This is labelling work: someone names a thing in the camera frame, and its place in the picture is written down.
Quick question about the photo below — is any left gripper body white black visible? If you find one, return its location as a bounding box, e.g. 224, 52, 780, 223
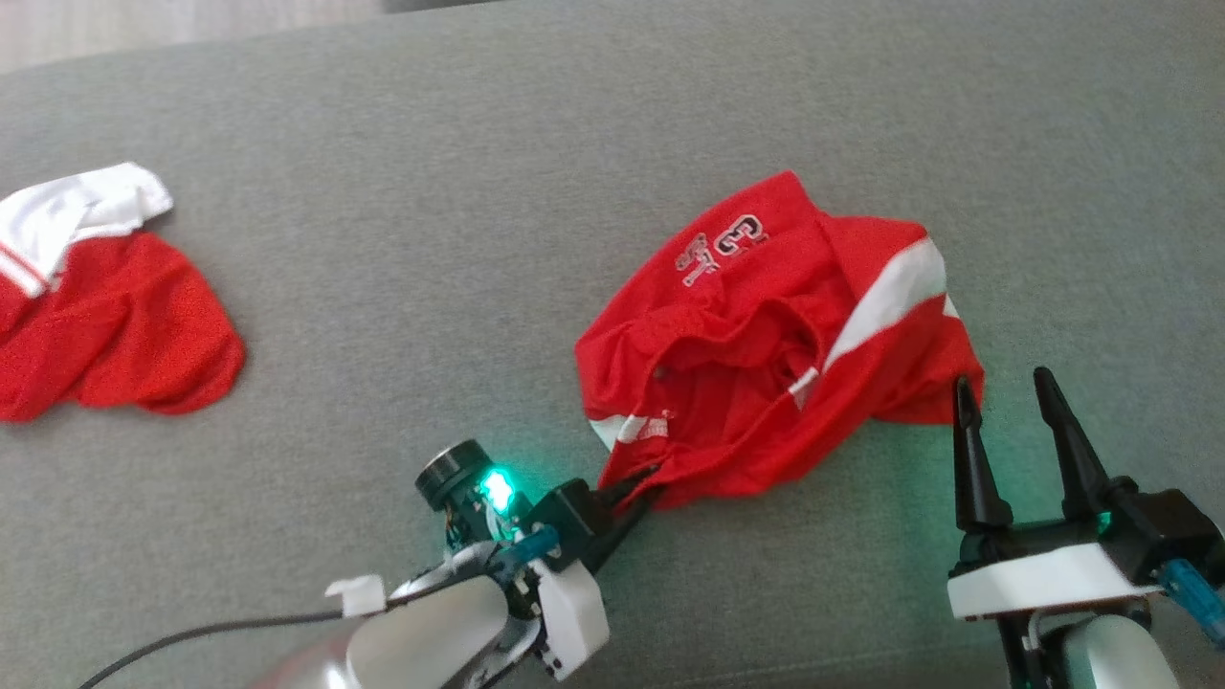
496, 478, 614, 682

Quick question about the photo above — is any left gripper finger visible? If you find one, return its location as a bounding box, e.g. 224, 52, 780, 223
583, 485, 666, 574
598, 464, 663, 514

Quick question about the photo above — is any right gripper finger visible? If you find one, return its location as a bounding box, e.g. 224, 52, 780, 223
954, 376, 1013, 534
1033, 367, 1138, 523

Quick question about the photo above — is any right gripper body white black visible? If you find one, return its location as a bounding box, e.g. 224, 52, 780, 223
946, 486, 1225, 625

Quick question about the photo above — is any red Bulls 23 jersey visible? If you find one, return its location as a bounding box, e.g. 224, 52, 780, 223
574, 170, 987, 511

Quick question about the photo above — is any red white garment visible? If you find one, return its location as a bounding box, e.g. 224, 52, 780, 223
0, 162, 247, 424

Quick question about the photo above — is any blue left gripper connector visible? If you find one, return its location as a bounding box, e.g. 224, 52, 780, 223
498, 526, 562, 567

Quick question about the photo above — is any blue gripper connector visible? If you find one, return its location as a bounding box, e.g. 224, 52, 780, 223
1156, 560, 1225, 644
498, 526, 562, 567

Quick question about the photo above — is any blue right gripper connector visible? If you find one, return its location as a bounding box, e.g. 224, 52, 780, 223
1156, 560, 1225, 644

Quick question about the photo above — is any grey sofa seat cushion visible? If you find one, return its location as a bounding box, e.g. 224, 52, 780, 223
0, 0, 1225, 689

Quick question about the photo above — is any small white cable clip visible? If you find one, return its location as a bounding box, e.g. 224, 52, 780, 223
323, 574, 389, 618

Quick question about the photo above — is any thin black cable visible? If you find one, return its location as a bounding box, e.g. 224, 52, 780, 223
78, 612, 350, 689

